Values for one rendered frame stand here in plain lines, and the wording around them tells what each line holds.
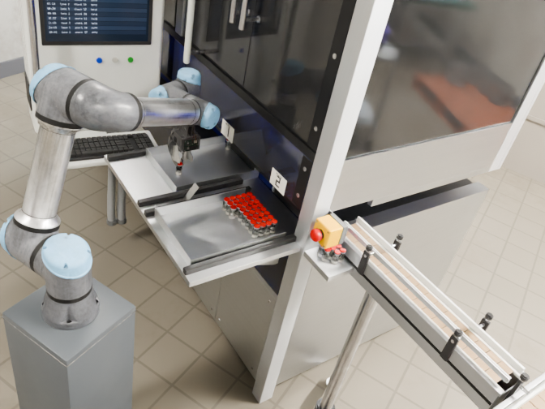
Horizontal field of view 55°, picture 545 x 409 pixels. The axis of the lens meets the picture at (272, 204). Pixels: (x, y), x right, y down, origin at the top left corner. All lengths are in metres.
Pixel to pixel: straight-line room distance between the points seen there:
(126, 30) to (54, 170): 0.89
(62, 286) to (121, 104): 0.49
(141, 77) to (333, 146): 1.04
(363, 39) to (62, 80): 0.73
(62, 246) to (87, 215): 1.72
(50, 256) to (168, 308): 1.30
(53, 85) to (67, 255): 0.41
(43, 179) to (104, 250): 1.53
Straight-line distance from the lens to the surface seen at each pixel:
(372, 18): 1.37
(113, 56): 2.21
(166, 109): 1.44
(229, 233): 1.72
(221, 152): 2.11
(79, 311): 1.52
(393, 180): 1.82
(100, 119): 1.30
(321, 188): 1.58
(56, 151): 1.41
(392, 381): 2.64
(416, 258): 2.34
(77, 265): 1.42
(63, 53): 2.18
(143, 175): 1.94
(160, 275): 2.80
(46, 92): 1.37
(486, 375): 1.54
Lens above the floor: 1.99
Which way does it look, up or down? 36 degrees down
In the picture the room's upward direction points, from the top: 13 degrees clockwise
